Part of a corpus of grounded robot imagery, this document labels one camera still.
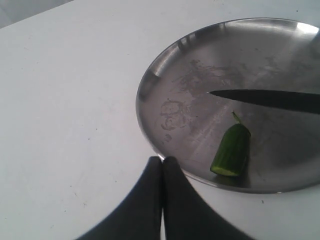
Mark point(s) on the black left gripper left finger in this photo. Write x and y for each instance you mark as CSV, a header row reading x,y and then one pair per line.
x,y
139,215

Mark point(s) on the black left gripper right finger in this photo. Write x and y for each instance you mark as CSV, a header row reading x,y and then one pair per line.
x,y
186,215

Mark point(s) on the green cucumber piece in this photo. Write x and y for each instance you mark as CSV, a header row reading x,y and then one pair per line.
x,y
233,151

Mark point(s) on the black kitchen knife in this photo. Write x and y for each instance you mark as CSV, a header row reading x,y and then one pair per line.
x,y
285,100

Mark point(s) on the round stainless steel plate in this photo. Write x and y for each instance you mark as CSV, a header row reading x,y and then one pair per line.
x,y
181,118

